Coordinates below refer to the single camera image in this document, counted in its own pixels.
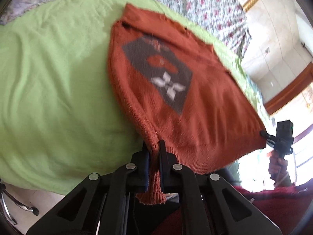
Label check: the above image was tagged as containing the orange knit sweater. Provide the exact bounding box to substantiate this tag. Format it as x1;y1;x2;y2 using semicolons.
108;4;266;204

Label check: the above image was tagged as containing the person right hand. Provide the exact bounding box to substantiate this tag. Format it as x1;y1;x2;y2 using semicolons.
268;150;293;188

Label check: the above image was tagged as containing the metal chair leg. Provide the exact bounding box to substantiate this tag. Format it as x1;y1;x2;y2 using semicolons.
0;182;40;225

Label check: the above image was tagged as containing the green bed sheet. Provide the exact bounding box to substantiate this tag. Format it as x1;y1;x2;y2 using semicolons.
1;0;266;195

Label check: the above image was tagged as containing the floral white quilt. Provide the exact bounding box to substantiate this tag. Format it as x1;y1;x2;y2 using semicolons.
97;0;253;60

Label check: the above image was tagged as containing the black camera box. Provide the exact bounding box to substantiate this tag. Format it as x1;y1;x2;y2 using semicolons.
276;120;293;140

